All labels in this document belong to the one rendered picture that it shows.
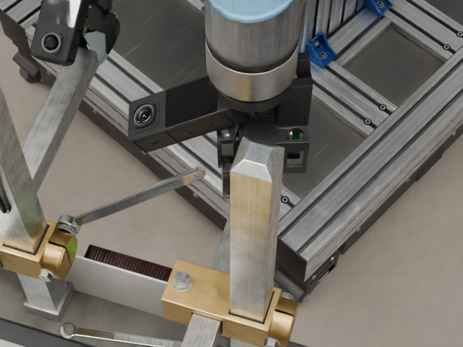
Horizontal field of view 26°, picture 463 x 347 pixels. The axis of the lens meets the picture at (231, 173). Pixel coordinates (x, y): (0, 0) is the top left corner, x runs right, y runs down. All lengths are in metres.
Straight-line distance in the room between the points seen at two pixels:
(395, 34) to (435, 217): 0.39
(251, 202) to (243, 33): 0.15
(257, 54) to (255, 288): 0.27
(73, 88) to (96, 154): 0.98
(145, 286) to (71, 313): 0.12
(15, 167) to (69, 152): 1.22
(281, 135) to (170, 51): 1.18
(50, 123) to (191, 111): 0.33
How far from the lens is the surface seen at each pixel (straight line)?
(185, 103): 0.88
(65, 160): 2.17
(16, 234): 1.05
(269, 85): 0.80
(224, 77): 0.80
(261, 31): 0.75
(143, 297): 1.18
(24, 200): 1.00
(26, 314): 1.24
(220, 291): 1.04
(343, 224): 1.81
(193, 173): 1.01
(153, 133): 0.89
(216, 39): 0.77
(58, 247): 1.07
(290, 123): 0.88
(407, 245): 2.07
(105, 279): 1.17
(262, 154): 0.78
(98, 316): 1.22
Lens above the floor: 1.81
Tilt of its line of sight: 59 degrees down
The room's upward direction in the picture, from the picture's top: straight up
